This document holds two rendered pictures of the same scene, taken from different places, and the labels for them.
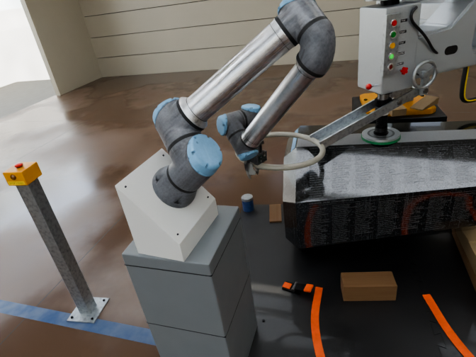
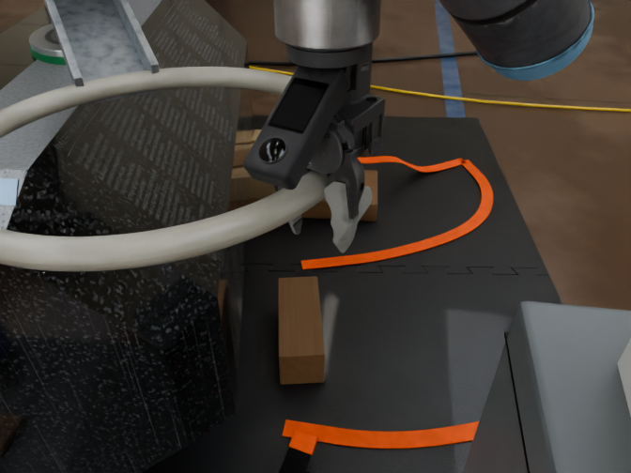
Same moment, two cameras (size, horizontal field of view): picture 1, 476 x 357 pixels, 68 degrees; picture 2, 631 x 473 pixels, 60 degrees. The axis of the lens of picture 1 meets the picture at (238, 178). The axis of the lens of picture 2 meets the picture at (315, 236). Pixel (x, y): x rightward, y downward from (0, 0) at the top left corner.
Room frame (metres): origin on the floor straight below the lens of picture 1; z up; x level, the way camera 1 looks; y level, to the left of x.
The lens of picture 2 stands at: (1.71, 0.36, 1.26)
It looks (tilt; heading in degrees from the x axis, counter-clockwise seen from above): 39 degrees down; 257
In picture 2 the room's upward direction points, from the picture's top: straight up
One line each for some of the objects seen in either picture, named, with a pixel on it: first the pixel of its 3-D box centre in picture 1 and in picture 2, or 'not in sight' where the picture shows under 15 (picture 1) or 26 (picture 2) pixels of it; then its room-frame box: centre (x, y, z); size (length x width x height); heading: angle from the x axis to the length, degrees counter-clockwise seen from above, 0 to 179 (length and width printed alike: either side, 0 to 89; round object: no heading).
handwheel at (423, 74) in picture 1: (419, 73); not in sight; (1.82, -1.02, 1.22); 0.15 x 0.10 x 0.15; 103
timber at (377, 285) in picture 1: (367, 286); (300, 328); (1.51, -0.68, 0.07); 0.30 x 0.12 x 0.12; 80
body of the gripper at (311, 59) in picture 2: (255, 151); (330, 102); (1.58, -0.10, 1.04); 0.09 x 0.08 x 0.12; 42
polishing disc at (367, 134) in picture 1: (380, 134); (84, 35); (1.91, -0.88, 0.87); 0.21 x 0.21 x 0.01
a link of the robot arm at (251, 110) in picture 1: (251, 117); not in sight; (1.58, -0.10, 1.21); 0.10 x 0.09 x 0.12; 118
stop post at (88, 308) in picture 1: (58, 246); not in sight; (1.72, 1.11, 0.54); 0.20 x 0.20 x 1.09; 75
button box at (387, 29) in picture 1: (389, 44); not in sight; (1.78, -0.84, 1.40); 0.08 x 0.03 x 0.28; 103
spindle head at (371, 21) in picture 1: (399, 47); not in sight; (1.93, -0.96, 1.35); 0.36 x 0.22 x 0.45; 103
